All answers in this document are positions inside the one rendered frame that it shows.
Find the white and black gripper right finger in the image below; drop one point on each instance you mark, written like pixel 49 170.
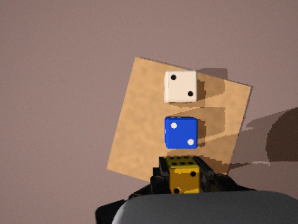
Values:
pixel 211 182

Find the yellow die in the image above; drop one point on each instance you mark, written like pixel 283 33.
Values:
pixel 184 174

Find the tan square mat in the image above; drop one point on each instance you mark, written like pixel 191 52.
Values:
pixel 140 140

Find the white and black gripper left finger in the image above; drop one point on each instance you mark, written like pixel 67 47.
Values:
pixel 158 185

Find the blue die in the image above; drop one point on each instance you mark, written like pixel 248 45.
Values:
pixel 181 132

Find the white die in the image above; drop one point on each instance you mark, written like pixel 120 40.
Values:
pixel 180 86

